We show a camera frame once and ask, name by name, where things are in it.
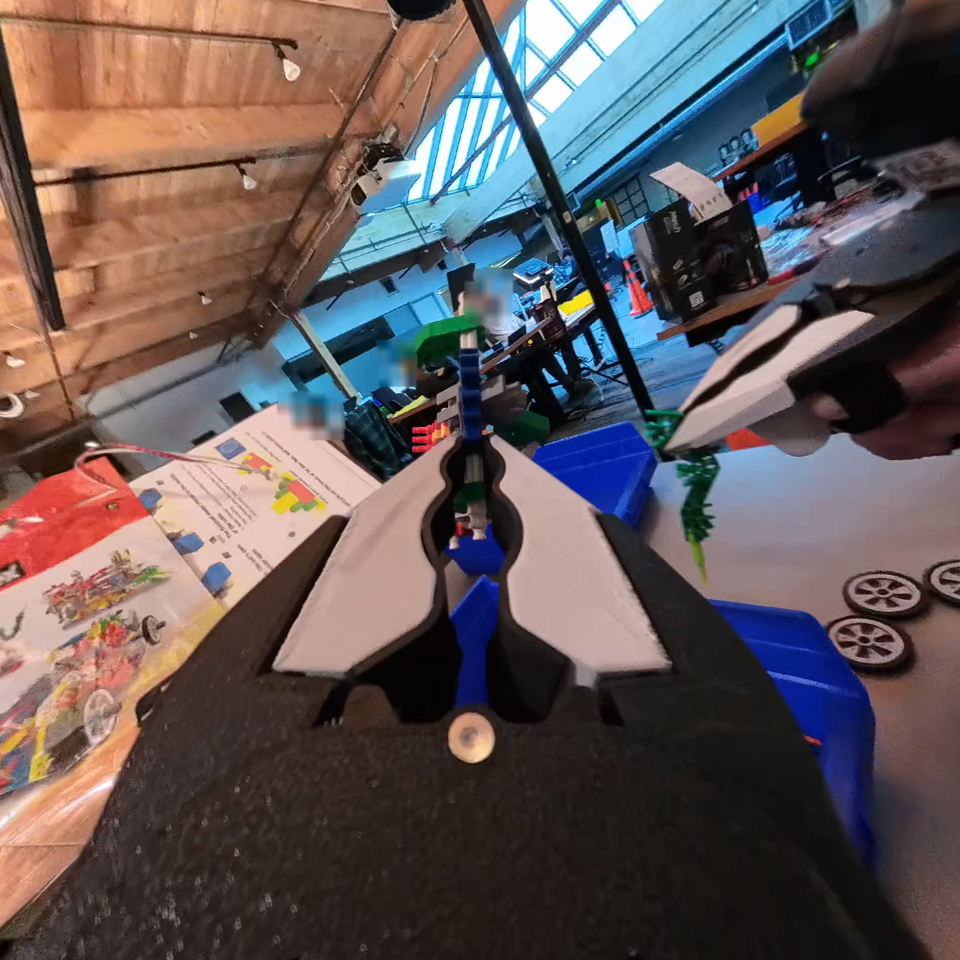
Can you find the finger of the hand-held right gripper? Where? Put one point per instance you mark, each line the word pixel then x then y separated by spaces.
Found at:
pixel 765 398
pixel 773 345

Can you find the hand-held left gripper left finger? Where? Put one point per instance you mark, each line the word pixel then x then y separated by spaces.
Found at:
pixel 360 600

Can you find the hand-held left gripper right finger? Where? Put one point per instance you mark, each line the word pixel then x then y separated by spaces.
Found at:
pixel 585 593

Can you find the blue plastic bin with label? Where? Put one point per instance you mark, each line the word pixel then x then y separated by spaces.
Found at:
pixel 795 690

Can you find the green wheeled toy model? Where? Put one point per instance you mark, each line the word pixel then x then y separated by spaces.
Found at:
pixel 470 390

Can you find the person's right hand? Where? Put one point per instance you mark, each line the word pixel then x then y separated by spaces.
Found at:
pixel 930 405

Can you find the wooden office desk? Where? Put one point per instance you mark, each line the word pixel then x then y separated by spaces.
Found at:
pixel 735 308

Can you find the black cardboard box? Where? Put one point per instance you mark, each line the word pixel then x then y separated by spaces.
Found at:
pixel 702 255

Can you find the empty blue plastic bin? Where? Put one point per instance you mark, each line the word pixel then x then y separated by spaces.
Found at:
pixel 600 473

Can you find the orange traffic cone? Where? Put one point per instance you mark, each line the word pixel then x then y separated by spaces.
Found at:
pixel 638 293

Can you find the white paper sign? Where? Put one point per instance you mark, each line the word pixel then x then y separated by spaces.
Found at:
pixel 690 188

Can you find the black toy wheel white hub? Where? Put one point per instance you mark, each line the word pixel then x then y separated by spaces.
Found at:
pixel 869 644
pixel 945 582
pixel 884 594

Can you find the cluttered office desk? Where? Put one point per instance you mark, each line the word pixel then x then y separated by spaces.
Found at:
pixel 540 345

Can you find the black floor stand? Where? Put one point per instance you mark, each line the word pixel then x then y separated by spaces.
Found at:
pixel 555 195

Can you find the toy kit plastic bag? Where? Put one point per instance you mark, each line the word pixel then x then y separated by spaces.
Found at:
pixel 75 630

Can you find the round wooden board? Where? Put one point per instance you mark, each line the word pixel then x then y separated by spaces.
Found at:
pixel 60 855

